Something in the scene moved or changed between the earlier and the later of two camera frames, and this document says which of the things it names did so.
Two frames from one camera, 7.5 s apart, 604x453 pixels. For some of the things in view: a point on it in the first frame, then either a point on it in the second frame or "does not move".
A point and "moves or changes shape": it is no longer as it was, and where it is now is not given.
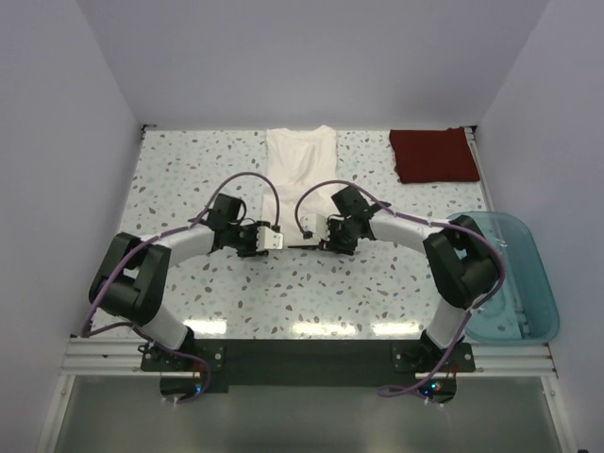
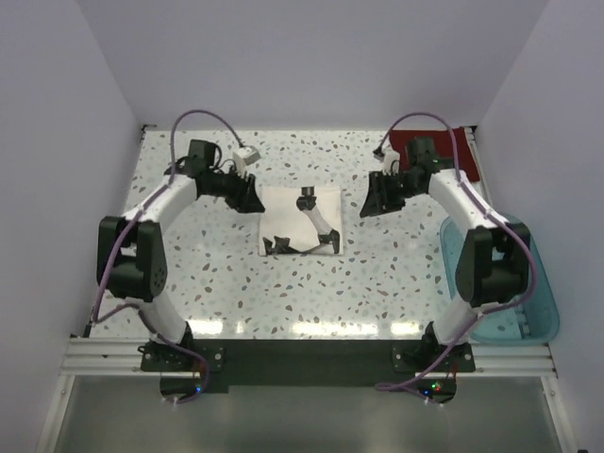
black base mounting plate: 423,370 does not move
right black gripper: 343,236 -> 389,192
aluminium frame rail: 122,358 does not move
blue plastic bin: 523,310 does not move
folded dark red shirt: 433,156 does not move
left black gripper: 252,242 -> 240,190
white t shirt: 297,159 moves or changes shape
